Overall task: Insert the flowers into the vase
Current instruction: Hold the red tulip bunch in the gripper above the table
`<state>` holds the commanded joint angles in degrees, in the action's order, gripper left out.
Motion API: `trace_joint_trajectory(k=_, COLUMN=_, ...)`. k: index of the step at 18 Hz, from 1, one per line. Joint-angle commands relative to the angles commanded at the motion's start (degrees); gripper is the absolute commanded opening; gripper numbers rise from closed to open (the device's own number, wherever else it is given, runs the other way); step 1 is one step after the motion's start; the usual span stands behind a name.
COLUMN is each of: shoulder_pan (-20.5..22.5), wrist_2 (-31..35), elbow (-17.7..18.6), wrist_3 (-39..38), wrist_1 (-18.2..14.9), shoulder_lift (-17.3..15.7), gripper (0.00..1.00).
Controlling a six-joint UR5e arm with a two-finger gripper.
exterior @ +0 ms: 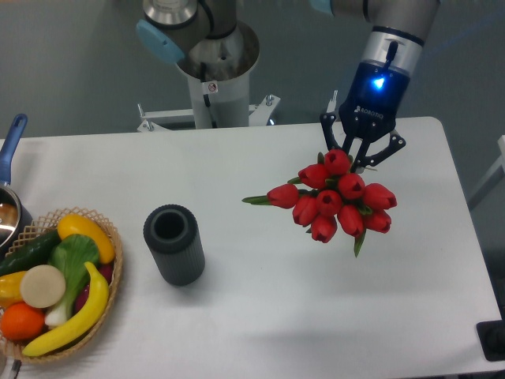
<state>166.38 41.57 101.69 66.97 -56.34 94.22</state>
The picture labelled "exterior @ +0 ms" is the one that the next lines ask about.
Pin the purple red vegetable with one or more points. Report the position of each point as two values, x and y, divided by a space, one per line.
107 272

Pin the dark grey ribbed vase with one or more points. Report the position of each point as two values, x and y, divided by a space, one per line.
172 235

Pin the green cucumber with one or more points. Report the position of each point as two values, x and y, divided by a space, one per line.
36 252

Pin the yellow banana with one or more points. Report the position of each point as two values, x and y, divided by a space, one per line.
78 324

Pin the blue handled saucepan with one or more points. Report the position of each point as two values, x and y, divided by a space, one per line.
14 216

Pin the green bok choy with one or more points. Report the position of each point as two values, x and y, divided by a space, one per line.
69 257

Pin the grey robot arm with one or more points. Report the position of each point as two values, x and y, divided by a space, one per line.
399 32

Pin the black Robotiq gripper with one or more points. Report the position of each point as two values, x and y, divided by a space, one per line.
369 113

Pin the orange fruit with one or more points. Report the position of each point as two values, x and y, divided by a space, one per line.
22 322

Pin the yellow bell pepper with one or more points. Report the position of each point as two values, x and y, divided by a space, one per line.
10 289

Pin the black device at table edge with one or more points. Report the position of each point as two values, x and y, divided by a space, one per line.
491 336

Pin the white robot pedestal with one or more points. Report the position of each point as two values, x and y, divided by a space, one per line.
217 73

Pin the beige round disc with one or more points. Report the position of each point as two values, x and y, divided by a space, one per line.
42 286

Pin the white frame at right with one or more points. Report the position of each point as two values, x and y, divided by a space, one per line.
490 179

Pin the red tulip bouquet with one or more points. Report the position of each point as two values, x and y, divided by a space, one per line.
327 196

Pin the woven wicker basket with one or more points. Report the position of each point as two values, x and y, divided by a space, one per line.
41 226

